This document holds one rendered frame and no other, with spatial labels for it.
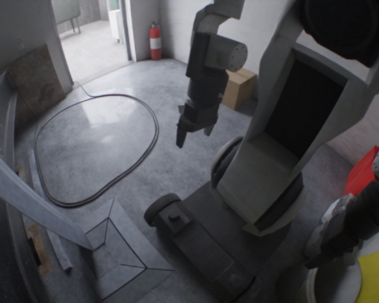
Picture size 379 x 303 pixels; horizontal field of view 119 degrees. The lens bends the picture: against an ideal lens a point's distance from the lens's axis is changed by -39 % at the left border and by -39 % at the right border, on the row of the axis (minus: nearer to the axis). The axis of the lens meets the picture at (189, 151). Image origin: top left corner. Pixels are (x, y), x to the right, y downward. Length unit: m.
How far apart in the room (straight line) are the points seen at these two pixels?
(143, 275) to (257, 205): 0.71
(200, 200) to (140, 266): 0.43
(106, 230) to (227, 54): 0.94
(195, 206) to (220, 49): 0.64
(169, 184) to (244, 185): 0.77
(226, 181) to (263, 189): 0.07
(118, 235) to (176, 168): 0.52
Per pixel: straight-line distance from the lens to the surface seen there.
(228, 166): 0.33
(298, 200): 0.34
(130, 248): 0.95
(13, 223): 0.81
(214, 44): 0.38
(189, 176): 1.08
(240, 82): 1.48
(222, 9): 0.38
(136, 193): 1.06
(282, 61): 0.26
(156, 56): 2.51
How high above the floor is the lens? 0.92
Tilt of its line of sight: 50 degrees down
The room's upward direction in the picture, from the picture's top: 2 degrees clockwise
